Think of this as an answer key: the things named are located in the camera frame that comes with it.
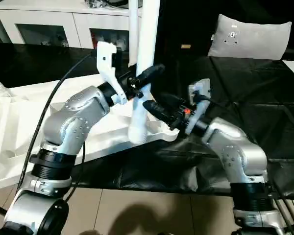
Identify black cabinet with gold label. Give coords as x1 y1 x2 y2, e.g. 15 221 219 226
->
156 0 221 59

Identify white sideboard cabinet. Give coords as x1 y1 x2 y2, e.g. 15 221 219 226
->
0 0 148 49

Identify loose floor cables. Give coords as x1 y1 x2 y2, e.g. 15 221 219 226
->
271 192 294 235

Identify white plastic table top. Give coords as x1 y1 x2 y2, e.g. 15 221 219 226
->
0 72 181 189

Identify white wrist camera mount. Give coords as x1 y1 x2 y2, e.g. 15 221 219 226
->
186 78 212 136
97 41 127 106

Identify black clutter on sideboard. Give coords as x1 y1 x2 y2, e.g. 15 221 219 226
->
84 0 106 8

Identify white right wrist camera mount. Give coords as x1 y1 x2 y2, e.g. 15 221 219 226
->
186 78 212 136

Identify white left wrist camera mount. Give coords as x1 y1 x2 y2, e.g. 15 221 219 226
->
97 41 127 106

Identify grey pillow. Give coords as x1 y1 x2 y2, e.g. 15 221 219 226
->
207 13 293 60

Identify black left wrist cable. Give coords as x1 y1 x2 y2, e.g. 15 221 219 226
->
19 52 94 187

